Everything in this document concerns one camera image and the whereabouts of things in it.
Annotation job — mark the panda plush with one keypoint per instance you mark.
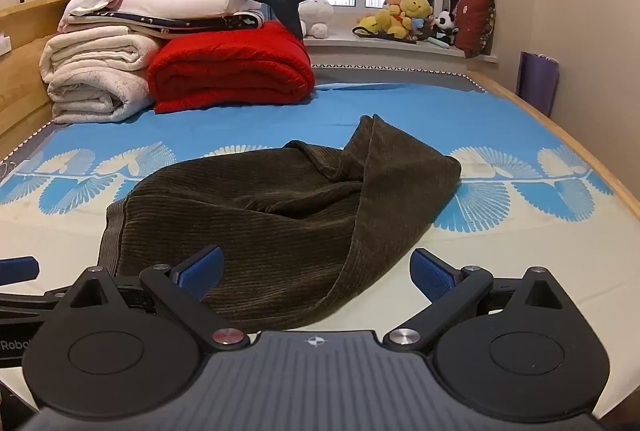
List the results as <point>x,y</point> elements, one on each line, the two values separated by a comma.
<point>444,25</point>

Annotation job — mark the white folded quilt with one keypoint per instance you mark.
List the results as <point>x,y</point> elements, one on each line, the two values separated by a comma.
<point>90,76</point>

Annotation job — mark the orange plush toy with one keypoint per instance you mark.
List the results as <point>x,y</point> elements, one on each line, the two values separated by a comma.
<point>391,3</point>

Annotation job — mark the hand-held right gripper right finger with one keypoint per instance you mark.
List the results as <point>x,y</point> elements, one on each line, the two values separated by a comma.
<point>432,273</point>

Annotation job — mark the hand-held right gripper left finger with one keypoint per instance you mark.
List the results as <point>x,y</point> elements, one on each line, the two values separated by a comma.
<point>202,267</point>

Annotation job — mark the yellow bear plush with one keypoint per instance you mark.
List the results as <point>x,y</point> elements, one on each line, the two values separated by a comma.
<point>415,6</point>

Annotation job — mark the blue patterned bed sheet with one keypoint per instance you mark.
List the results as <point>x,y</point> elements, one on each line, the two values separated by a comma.
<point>250,121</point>

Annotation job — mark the red cushion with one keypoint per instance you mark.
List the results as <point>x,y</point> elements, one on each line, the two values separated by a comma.
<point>475,21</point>

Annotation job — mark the grey trimmed mattress pad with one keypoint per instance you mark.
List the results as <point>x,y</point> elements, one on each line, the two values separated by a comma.
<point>390,72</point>

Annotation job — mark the purple folder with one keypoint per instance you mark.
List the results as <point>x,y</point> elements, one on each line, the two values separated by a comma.
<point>537,83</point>

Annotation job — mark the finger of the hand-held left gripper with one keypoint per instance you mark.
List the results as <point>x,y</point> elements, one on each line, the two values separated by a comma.
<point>30,302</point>
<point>17,268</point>

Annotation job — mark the white windowsill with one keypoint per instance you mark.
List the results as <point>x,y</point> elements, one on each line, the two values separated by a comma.
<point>350,46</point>

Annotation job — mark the red folded blanket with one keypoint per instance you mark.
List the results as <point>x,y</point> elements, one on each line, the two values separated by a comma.
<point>230,71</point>

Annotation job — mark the white plush toy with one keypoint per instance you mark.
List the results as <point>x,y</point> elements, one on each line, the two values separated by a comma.
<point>316,16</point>

